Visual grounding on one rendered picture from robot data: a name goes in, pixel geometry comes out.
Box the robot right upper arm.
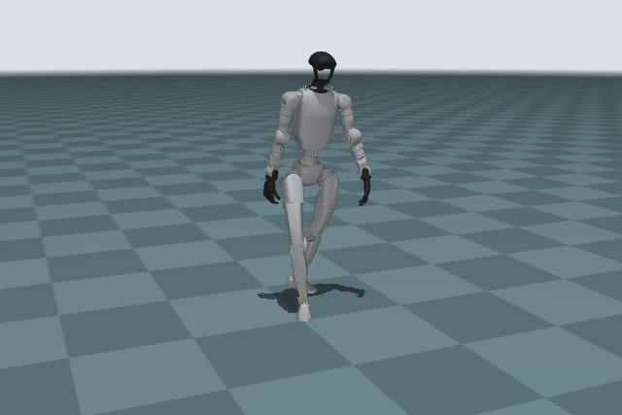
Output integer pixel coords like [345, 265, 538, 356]
[276, 91, 302, 145]

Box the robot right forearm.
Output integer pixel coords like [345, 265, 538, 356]
[265, 130, 285, 177]

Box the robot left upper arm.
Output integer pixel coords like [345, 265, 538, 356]
[337, 93, 362, 145]

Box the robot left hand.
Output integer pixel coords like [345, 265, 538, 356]
[359, 168, 371, 206]

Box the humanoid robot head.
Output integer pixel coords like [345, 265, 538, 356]
[307, 52, 336, 93]

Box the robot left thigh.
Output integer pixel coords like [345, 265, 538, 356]
[303, 168, 339, 240]

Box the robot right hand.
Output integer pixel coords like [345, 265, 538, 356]
[263, 169, 280, 204]

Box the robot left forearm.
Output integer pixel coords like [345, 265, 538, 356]
[350, 138, 371, 175]

